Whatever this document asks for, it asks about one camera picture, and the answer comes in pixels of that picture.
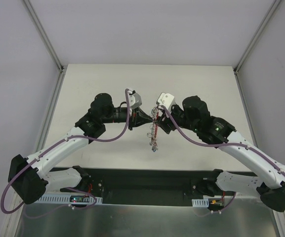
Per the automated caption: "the red-handled metal key organizer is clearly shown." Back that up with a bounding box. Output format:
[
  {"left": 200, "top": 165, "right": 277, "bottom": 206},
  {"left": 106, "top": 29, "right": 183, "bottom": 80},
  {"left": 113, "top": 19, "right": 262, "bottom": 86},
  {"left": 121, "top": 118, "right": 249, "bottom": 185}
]
[{"left": 147, "top": 106, "right": 159, "bottom": 152}]

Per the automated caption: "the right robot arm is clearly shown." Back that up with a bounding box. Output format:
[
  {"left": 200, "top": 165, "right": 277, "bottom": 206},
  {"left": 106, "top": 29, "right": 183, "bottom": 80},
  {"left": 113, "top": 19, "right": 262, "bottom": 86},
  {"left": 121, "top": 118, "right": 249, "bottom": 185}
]
[{"left": 157, "top": 93, "right": 285, "bottom": 212}]

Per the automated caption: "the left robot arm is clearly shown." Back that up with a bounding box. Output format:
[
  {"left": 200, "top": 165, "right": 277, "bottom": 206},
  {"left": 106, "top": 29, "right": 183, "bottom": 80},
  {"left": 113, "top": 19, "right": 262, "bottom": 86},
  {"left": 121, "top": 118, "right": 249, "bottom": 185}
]
[{"left": 8, "top": 89, "right": 152, "bottom": 204}]

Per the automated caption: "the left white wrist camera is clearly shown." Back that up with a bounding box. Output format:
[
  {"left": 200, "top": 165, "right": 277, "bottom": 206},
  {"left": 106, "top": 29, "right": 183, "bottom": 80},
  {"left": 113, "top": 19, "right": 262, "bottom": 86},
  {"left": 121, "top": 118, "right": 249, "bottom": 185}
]
[{"left": 127, "top": 88, "right": 142, "bottom": 110}]

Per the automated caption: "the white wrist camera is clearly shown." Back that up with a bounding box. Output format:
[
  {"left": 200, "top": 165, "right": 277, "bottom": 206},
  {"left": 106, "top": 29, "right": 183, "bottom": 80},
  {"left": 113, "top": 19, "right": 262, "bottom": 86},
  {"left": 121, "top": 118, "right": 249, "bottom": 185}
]
[
  {"left": 156, "top": 92, "right": 176, "bottom": 111},
  {"left": 127, "top": 88, "right": 142, "bottom": 110}
]

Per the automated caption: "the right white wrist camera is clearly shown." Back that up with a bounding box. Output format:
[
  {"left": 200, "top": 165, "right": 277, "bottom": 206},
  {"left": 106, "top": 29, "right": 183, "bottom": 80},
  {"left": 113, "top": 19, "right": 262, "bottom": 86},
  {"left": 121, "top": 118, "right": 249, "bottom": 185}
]
[{"left": 156, "top": 92, "right": 176, "bottom": 111}]

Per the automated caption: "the left aluminium frame post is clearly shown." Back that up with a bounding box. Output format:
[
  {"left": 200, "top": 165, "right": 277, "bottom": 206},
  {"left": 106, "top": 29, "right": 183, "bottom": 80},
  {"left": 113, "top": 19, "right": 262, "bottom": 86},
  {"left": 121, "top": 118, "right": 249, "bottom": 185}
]
[{"left": 22, "top": 0, "right": 67, "bottom": 72}]

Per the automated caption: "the aluminium frame post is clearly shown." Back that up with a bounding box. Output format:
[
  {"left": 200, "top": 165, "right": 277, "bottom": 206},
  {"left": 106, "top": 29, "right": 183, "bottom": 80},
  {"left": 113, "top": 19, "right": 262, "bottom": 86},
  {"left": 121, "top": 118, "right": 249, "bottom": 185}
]
[
  {"left": 22, "top": 0, "right": 67, "bottom": 72},
  {"left": 233, "top": 0, "right": 284, "bottom": 75}
]

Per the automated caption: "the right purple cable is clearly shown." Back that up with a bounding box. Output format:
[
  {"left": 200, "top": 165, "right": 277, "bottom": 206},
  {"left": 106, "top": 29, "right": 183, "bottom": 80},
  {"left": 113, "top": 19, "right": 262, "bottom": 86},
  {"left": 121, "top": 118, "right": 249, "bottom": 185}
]
[{"left": 157, "top": 104, "right": 285, "bottom": 218}]

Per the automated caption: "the purple cable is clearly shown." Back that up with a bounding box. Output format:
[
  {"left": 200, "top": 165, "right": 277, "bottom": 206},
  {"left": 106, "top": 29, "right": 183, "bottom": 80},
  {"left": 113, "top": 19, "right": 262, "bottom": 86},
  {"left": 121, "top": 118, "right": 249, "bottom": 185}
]
[
  {"left": 0, "top": 88, "right": 133, "bottom": 219},
  {"left": 157, "top": 104, "right": 285, "bottom": 218}
]

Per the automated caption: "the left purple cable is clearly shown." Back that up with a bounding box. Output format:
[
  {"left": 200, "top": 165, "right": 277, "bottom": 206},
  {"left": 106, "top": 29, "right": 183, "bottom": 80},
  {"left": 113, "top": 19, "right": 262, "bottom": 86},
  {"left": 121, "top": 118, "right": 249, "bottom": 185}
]
[{"left": 0, "top": 88, "right": 133, "bottom": 219}]

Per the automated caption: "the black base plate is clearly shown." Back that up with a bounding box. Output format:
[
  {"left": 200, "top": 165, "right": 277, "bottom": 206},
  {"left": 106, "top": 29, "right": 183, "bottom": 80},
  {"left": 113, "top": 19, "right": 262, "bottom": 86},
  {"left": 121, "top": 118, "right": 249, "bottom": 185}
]
[{"left": 71, "top": 168, "right": 234, "bottom": 206}]

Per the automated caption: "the right white cable duct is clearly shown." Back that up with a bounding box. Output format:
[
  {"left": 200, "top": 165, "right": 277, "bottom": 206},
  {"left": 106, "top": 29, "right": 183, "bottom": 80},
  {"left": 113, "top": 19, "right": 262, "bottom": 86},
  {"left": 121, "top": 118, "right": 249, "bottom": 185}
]
[{"left": 192, "top": 198, "right": 209, "bottom": 208}]

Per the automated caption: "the white cable duct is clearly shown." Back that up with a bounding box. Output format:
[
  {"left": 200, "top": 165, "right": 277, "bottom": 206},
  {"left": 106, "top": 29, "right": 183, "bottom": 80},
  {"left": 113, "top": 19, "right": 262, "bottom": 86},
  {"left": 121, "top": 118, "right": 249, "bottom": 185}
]
[
  {"left": 35, "top": 194, "right": 103, "bottom": 205},
  {"left": 192, "top": 198, "right": 209, "bottom": 208}
]

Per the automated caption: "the left white cable duct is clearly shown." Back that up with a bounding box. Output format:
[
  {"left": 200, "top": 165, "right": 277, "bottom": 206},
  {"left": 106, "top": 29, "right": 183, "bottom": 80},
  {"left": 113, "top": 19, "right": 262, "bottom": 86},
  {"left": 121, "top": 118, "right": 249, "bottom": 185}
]
[{"left": 35, "top": 194, "right": 103, "bottom": 205}]

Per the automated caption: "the right aluminium frame post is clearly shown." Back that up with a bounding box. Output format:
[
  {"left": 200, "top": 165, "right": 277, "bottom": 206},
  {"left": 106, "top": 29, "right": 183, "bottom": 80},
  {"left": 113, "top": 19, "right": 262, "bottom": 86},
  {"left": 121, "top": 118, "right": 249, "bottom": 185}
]
[{"left": 233, "top": 0, "right": 284, "bottom": 75}]

